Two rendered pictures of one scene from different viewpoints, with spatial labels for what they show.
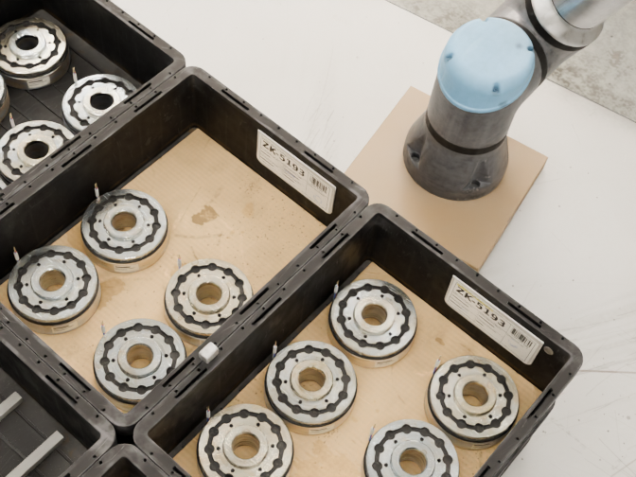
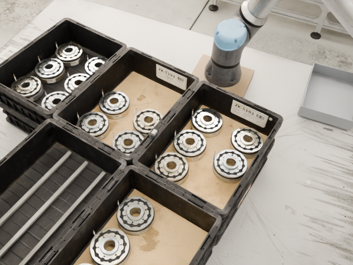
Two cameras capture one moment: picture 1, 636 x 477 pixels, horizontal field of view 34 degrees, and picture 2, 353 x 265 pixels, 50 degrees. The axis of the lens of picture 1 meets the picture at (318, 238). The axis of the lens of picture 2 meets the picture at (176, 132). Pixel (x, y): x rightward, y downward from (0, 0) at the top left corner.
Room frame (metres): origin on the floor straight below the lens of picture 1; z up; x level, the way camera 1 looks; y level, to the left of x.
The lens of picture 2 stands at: (-0.22, 0.08, 1.82)
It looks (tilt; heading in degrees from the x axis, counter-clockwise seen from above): 52 degrees down; 356
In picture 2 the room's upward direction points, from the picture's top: 3 degrees clockwise
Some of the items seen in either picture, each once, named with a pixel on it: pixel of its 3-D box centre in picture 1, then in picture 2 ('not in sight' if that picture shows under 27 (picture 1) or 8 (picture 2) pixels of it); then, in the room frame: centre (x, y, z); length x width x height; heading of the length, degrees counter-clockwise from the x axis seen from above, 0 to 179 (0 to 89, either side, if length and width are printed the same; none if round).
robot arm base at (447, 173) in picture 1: (461, 136); (224, 65); (0.94, -0.18, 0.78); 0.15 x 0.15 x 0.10
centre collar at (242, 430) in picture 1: (245, 446); (171, 165); (0.40, 0.04, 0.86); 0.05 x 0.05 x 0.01
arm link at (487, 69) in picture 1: (483, 79); (229, 41); (0.94, -0.19, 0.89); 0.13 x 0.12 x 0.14; 147
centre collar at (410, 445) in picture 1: (413, 462); (230, 162); (0.41, -0.13, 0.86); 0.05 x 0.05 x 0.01
